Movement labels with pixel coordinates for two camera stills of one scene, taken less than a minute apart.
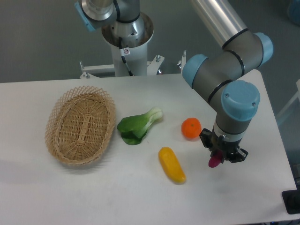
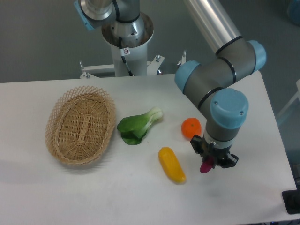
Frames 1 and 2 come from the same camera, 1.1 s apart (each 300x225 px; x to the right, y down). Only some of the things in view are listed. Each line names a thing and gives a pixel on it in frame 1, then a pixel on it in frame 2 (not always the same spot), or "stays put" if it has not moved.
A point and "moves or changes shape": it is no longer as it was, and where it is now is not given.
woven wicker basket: (80, 125) stays put
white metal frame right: (297, 95) stays put
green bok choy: (133, 128) stays put
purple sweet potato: (216, 159) moves or changes shape
